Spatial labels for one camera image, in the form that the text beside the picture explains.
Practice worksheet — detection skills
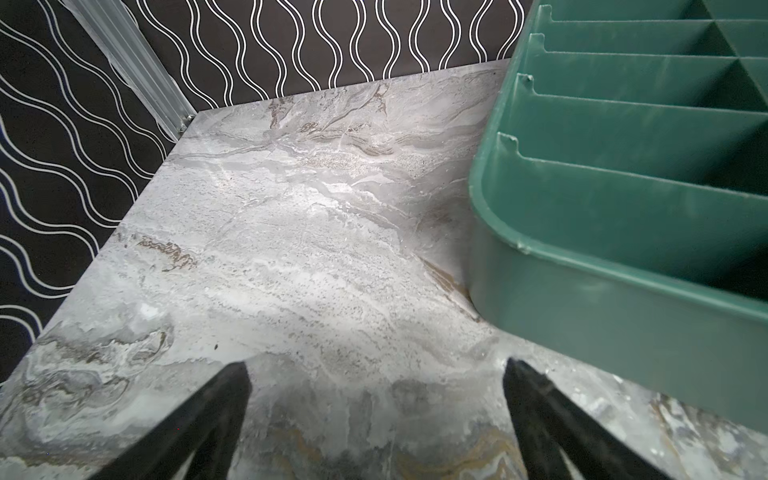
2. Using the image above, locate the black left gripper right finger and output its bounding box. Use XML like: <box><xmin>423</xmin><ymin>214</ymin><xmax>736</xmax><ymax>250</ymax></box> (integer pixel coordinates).
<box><xmin>502</xmin><ymin>357</ymin><xmax>669</xmax><ymax>480</ymax></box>

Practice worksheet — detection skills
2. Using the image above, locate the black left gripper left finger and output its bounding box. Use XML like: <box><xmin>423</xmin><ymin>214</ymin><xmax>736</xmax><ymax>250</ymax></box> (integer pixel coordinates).
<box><xmin>91</xmin><ymin>362</ymin><xmax>252</xmax><ymax>479</ymax></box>

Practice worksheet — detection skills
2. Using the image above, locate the green divided plastic tray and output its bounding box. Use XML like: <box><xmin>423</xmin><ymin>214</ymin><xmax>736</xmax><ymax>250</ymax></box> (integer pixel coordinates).
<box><xmin>467</xmin><ymin>1</ymin><xmax>767</xmax><ymax>432</ymax></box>

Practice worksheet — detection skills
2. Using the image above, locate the aluminium frame corner post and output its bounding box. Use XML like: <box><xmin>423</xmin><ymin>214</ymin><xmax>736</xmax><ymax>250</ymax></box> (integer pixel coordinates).
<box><xmin>64</xmin><ymin>0</ymin><xmax>196</xmax><ymax>140</ymax></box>

